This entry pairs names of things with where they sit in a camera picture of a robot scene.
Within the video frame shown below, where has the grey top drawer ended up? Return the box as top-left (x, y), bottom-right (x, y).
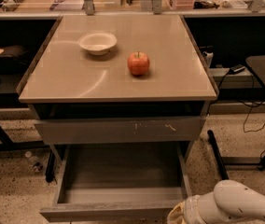
top-left (35, 116), bottom-right (205, 145)

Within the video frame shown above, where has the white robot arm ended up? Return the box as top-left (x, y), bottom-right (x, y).
top-left (167, 180), bottom-right (265, 224)

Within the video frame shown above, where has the black power adapter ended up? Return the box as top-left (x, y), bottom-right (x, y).
top-left (229, 64), bottom-right (245, 75)

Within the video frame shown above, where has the red apple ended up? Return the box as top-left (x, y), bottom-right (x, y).
top-left (127, 51), bottom-right (150, 76)

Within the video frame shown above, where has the plastic bottle on floor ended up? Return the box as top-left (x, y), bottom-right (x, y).
top-left (25, 151), bottom-right (43, 173)

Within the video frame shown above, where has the black table leg base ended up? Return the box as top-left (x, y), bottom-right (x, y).
top-left (207, 130), bottom-right (229, 180)

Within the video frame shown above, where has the grey drawer cabinet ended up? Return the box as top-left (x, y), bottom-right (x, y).
top-left (16, 14), bottom-right (219, 161)

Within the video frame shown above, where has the grey drawer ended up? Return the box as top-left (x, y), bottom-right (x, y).
top-left (35, 116), bottom-right (205, 145)
top-left (40, 142), bottom-right (191, 222)

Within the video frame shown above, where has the white bowl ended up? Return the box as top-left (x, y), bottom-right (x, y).
top-left (78, 32), bottom-right (117, 56)

